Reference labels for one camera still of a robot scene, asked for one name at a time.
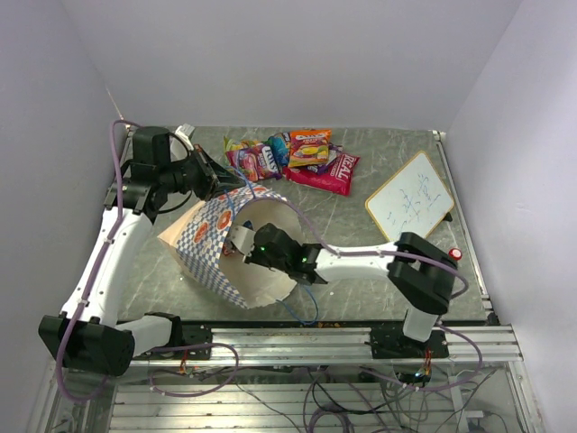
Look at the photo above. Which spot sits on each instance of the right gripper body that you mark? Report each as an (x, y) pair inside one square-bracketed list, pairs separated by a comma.
[(259, 257)]

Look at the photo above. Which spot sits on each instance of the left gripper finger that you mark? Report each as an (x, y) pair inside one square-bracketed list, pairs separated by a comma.
[(223, 178), (201, 170)]

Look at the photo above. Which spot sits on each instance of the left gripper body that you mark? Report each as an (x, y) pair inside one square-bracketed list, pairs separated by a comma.
[(193, 175)]

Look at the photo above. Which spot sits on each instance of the purple chocolate pack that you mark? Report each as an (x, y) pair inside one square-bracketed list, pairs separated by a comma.
[(256, 162)]

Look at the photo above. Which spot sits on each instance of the blue snack packet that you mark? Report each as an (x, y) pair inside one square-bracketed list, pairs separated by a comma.
[(280, 143)]

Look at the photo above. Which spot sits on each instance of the checkered paper bag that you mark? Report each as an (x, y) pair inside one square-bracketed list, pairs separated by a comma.
[(211, 241)]

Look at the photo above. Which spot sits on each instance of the orange snack packet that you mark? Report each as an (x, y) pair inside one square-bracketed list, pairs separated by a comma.
[(309, 147)]

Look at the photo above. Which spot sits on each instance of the pink crisps bag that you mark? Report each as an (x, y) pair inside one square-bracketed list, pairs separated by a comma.
[(337, 179)]

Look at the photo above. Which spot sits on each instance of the purple snack pack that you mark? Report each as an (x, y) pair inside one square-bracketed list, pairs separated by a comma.
[(334, 152)]

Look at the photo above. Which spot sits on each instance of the green snack packet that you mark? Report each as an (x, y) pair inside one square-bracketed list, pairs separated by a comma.
[(236, 147)]

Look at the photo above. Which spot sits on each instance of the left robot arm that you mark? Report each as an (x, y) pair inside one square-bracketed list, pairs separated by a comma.
[(86, 335)]

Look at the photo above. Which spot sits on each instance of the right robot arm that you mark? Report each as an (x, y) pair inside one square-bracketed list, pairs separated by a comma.
[(423, 273)]

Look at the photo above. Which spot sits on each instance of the red emergency stop button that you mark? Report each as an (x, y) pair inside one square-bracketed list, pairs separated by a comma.
[(456, 254)]

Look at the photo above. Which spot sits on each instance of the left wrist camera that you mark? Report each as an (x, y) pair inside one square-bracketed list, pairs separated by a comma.
[(180, 143)]

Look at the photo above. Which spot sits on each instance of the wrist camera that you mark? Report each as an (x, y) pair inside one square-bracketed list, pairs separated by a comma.
[(180, 143), (240, 239)]

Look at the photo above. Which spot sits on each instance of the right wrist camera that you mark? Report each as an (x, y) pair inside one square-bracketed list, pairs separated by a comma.
[(240, 239)]

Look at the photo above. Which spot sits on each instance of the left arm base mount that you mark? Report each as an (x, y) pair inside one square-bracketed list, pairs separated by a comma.
[(191, 333)]

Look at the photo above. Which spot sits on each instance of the aluminium rail frame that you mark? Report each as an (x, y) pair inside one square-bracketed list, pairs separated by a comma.
[(269, 373)]

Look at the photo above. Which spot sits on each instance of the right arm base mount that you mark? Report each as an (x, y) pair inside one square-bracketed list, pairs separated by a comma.
[(388, 342)]

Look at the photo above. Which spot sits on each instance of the small whiteboard yellow frame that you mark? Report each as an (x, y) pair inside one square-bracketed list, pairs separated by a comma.
[(415, 199)]

